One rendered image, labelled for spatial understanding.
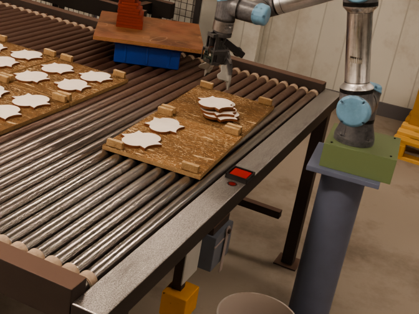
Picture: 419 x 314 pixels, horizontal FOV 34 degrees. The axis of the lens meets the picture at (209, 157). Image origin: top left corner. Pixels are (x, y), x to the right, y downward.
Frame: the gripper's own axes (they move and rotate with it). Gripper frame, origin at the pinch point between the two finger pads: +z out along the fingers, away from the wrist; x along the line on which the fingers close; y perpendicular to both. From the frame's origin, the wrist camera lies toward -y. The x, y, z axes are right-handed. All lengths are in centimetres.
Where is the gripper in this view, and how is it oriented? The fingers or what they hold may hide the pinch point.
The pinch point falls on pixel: (217, 83)
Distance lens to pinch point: 258.7
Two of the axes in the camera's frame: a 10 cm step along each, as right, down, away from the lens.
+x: 5.7, 4.3, -7.0
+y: -8.1, 1.1, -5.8
